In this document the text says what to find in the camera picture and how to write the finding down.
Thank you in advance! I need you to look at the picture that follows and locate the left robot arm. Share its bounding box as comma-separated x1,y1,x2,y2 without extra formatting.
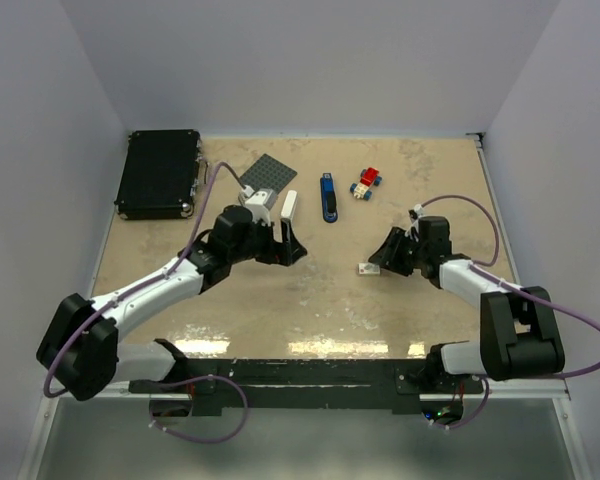
36,205,307,401

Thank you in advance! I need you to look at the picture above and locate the aluminium table edge rail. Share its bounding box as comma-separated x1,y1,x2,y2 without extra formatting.
466,133,570,400

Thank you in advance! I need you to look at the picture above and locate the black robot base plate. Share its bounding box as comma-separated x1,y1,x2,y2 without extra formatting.
130,359,483,416

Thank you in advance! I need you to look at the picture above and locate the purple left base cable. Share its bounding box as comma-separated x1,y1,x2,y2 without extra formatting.
148,374,250,444

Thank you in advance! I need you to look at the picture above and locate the white staple box sleeve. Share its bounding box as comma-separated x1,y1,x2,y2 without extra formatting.
357,262,381,276

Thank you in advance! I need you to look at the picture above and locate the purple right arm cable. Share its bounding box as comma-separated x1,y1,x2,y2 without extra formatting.
414,194,600,379

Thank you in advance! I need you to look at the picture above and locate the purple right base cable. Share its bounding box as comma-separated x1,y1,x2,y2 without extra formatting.
427,375,491,431

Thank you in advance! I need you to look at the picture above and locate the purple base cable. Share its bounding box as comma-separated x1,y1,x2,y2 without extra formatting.
148,374,250,444
427,375,491,431

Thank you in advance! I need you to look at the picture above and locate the red white toy car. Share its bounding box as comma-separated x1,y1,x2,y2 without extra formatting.
350,167,382,201

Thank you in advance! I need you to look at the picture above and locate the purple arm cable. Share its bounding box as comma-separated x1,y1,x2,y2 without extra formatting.
414,194,600,379
42,161,254,399

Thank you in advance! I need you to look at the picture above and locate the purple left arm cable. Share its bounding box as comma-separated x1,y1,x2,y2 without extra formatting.
42,161,254,399

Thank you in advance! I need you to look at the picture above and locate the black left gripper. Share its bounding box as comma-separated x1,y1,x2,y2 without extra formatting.
229,216,306,267

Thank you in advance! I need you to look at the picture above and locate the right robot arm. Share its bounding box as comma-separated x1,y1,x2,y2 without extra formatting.
368,216,565,393

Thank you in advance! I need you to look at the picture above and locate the grey studded building plate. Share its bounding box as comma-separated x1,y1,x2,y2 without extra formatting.
240,154,297,194

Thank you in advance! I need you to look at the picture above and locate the small white stapler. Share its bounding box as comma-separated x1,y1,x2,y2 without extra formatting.
280,190,298,222

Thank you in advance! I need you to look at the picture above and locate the black case with metal handle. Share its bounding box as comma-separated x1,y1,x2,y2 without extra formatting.
114,129,201,221

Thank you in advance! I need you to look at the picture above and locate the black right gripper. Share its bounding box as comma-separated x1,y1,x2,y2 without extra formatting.
368,227,428,277

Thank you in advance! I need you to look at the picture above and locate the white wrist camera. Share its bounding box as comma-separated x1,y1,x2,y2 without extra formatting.
238,185,278,226
409,204,424,232

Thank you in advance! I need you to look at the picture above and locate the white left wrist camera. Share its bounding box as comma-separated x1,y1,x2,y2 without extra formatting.
238,185,278,226

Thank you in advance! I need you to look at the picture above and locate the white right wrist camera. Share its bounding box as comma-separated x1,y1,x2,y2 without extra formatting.
409,204,424,232

